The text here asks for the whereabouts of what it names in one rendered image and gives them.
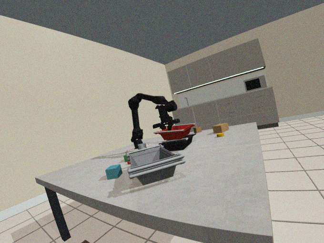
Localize light grey cylinder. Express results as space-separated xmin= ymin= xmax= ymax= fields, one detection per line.
xmin=138 ymin=143 xmax=146 ymax=149

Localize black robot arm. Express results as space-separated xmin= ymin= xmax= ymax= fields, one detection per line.
xmin=128 ymin=93 xmax=177 ymax=149

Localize teal cube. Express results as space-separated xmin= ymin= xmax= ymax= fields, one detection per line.
xmin=105 ymin=164 xmax=122 ymax=180

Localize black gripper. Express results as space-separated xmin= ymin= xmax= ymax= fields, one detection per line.
xmin=153 ymin=113 xmax=180 ymax=131

